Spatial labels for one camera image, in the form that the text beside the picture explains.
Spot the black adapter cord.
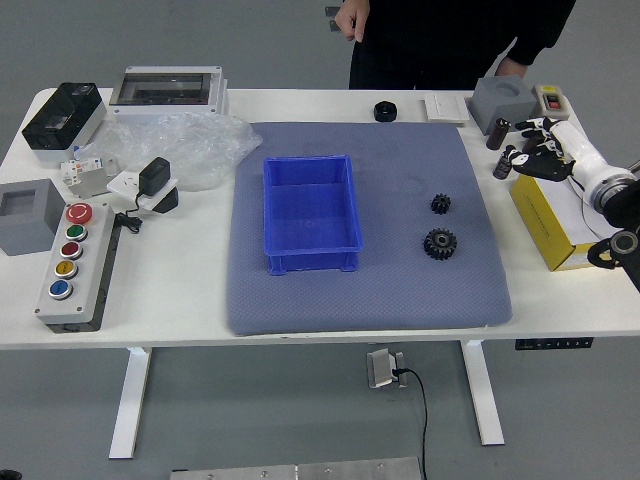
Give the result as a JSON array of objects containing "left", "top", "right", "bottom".
[{"left": 113, "top": 194, "right": 146, "bottom": 234}]

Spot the silver floor socket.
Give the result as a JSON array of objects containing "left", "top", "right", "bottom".
[{"left": 366, "top": 349, "right": 409, "bottom": 390}]

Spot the black socket stand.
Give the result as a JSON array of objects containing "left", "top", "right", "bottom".
[{"left": 149, "top": 187, "right": 181, "bottom": 216}]

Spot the white table leg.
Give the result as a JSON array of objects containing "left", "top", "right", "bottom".
[
  {"left": 108, "top": 347, "right": 153, "bottom": 460},
  {"left": 459, "top": 339, "right": 506, "bottom": 447}
]

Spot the person's right hand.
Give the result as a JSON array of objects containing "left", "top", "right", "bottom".
[{"left": 333, "top": 0, "right": 374, "bottom": 44}]

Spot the white circuit breaker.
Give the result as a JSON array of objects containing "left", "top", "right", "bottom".
[{"left": 59, "top": 155, "right": 121, "bottom": 187}]

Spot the black floor cable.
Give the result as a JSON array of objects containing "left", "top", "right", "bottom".
[{"left": 392, "top": 367, "right": 430, "bottom": 480}]

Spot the black hex nut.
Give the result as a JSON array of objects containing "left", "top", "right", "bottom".
[{"left": 373, "top": 100, "right": 400, "bottom": 124}]

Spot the yellow and white cardboard box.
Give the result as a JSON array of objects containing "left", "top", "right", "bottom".
[{"left": 509, "top": 172, "right": 626, "bottom": 273}]

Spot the blue-grey mat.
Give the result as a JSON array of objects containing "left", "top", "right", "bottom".
[{"left": 225, "top": 121, "right": 515, "bottom": 337}]

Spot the white socket plate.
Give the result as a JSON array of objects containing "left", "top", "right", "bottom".
[{"left": 106, "top": 169, "right": 180, "bottom": 211}]

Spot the brown cylindrical capacitor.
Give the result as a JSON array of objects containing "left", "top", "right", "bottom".
[
  {"left": 486, "top": 117, "right": 511, "bottom": 150},
  {"left": 492, "top": 144, "right": 519, "bottom": 180}
]

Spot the grey five-button control box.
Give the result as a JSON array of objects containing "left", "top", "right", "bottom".
[{"left": 33, "top": 201, "right": 120, "bottom": 334}]

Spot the black enclosure with white base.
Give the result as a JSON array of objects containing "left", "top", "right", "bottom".
[{"left": 21, "top": 81, "right": 108, "bottom": 164}]

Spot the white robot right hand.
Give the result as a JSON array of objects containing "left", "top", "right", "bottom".
[{"left": 505, "top": 116, "right": 621, "bottom": 196}]

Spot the white wall switch plate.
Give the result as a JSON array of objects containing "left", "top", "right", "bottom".
[{"left": 424, "top": 93, "right": 471, "bottom": 125}]

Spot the black table control panel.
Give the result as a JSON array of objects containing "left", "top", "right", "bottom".
[{"left": 515, "top": 338, "right": 595, "bottom": 351}]

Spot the grey block with round recess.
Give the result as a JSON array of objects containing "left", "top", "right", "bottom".
[{"left": 467, "top": 75, "right": 539, "bottom": 136}]

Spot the grey block with square recess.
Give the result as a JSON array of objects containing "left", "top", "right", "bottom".
[{"left": 0, "top": 178, "right": 67, "bottom": 257}]

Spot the grey metal plate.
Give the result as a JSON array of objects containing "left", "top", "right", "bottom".
[{"left": 169, "top": 456, "right": 424, "bottom": 480}]

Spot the person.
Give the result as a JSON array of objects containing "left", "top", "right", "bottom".
[{"left": 332, "top": 0, "right": 579, "bottom": 91}]

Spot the big black gear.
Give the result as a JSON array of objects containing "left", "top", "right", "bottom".
[{"left": 423, "top": 227, "right": 460, "bottom": 261}]

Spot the blue plastic box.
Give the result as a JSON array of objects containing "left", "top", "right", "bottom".
[{"left": 262, "top": 154, "right": 365, "bottom": 277}]

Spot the white distribution box clear lid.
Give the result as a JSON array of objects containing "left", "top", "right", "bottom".
[{"left": 108, "top": 64, "right": 230, "bottom": 125}]

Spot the black power adapter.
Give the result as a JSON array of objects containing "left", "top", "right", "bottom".
[{"left": 138, "top": 156, "right": 173, "bottom": 197}]

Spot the clear plastic bag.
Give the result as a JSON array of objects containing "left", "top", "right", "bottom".
[{"left": 74, "top": 110, "right": 264, "bottom": 193}]

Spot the beige switch box red button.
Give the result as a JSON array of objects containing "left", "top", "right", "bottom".
[{"left": 530, "top": 83, "right": 572, "bottom": 121}]

